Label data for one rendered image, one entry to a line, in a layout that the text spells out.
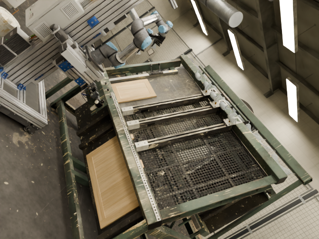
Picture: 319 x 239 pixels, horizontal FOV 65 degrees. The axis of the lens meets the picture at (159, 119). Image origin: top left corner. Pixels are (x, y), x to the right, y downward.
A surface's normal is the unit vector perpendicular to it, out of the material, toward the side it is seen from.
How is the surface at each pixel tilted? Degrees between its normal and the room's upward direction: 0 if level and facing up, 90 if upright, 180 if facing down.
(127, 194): 90
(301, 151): 90
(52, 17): 90
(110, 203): 90
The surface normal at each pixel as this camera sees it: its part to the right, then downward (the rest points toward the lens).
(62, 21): 0.35, 0.67
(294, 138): -0.43, -0.50
